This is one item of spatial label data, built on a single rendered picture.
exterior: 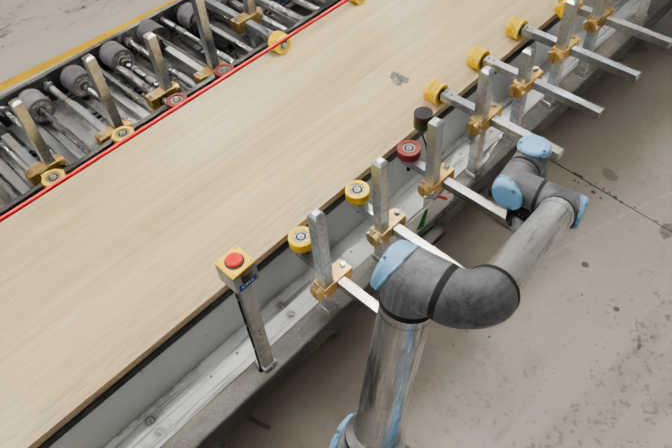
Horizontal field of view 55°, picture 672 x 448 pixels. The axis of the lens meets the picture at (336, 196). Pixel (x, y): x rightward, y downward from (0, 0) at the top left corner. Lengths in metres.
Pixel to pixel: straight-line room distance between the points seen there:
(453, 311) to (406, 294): 0.09
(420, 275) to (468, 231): 1.89
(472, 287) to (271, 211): 0.96
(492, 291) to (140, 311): 1.05
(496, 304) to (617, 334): 1.73
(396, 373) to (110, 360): 0.81
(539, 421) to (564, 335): 0.40
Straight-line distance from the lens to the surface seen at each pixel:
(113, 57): 2.92
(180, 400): 2.06
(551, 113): 2.67
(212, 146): 2.26
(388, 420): 1.52
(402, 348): 1.34
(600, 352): 2.86
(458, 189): 2.10
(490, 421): 2.64
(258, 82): 2.49
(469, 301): 1.20
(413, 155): 2.14
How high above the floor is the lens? 2.42
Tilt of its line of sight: 49 degrees down
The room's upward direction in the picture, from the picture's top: 6 degrees counter-clockwise
